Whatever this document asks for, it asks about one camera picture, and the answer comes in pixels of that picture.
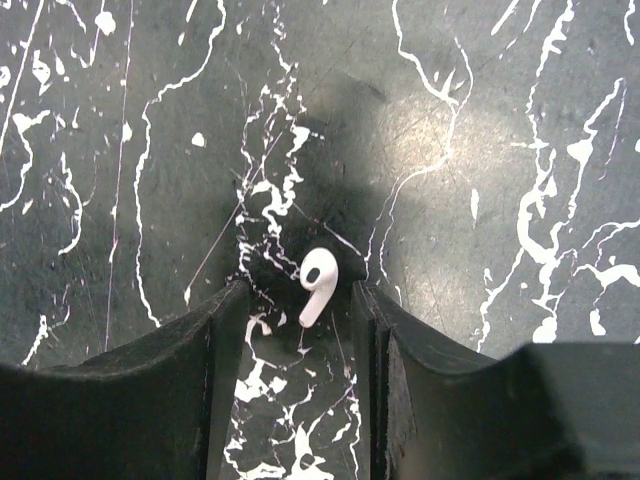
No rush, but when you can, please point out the white earbud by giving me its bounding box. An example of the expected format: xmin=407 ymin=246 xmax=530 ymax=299
xmin=299 ymin=247 xmax=339 ymax=328

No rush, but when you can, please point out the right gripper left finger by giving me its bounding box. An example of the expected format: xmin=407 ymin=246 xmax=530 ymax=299
xmin=1 ymin=281 xmax=250 ymax=479

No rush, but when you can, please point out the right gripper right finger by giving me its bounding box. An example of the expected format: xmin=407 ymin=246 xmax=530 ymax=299
xmin=351 ymin=282 xmax=639 ymax=479

